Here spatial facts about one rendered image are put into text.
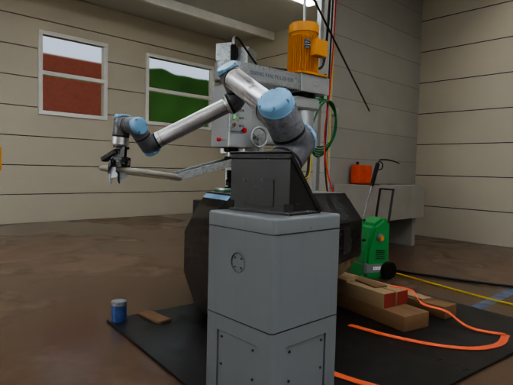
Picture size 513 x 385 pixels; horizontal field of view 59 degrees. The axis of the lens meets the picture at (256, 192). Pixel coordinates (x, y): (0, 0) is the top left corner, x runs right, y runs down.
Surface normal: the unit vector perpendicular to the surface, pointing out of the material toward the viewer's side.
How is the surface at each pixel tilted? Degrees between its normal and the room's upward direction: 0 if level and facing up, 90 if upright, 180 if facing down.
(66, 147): 90
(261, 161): 90
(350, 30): 90
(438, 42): 90
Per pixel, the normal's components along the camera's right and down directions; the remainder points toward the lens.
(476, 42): -0.73, 0.02
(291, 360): 0.68, 0.06
